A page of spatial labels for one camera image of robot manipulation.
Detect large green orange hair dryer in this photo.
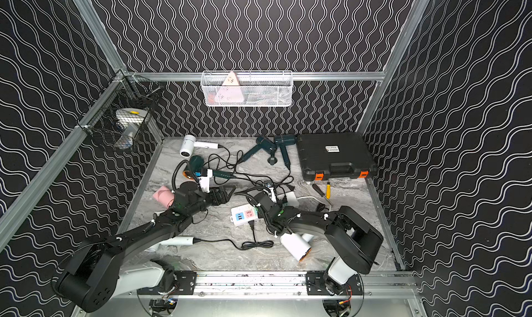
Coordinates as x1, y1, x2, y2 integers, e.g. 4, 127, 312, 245
183, 156, 235, 180

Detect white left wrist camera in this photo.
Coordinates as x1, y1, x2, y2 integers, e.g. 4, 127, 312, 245
195, 169, 213, 193

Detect pink triangle card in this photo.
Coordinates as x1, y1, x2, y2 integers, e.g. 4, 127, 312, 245
214, 72, 245, 105

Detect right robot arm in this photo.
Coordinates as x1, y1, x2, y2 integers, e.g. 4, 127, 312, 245
249, 192, 384, 285

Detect white bottle in mesh basket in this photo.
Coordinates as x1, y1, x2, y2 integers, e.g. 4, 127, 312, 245
114, 121, 139, 150

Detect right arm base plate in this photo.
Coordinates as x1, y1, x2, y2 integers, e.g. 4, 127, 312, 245
305, 271, 363, 296

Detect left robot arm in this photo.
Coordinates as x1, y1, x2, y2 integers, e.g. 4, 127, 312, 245
52, 181, 236, 312

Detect white hair dryer front left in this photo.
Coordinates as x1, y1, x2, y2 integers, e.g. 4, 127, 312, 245
146, 236, 195, 252

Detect small white hair dryer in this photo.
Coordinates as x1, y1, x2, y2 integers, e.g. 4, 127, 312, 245
180, 135, 219, 158

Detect black wire mesh basket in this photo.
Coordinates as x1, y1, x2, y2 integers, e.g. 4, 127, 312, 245
81, 75, 164, 151

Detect black cable of green dryer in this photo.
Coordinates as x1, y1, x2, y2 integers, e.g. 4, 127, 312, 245
232, 150, 296, 193

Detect white hair dryer front right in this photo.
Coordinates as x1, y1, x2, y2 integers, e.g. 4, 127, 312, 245
280, 233, 314, 262

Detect black plastic tool case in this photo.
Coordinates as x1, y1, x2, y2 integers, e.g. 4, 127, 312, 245
296, 132, 378, 182

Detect clear wall basket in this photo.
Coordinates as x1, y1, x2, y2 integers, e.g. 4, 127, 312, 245
200, 70, 294, 108

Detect dark green hair dryer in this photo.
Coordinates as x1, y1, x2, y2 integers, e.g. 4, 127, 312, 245
274, 135, 296, 170
236, 136, 278, 165

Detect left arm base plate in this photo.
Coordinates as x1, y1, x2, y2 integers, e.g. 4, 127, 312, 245
167, 271, 198, 296

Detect black cable large green dryer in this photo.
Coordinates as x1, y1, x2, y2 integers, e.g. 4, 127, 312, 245
171, 144, 238, 190

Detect pink hair dryer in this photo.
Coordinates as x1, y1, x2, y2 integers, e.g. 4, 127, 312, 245
152, 185, 175, 209

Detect white multicolour power strip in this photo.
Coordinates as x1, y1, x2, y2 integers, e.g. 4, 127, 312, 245
230, 189, 300, 227

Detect black handle screwdriver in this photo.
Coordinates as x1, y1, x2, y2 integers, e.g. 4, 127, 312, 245
312, 184, 332, 206

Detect yellow handle screwdriver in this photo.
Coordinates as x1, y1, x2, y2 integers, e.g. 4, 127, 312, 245
325, 182, 331, 200

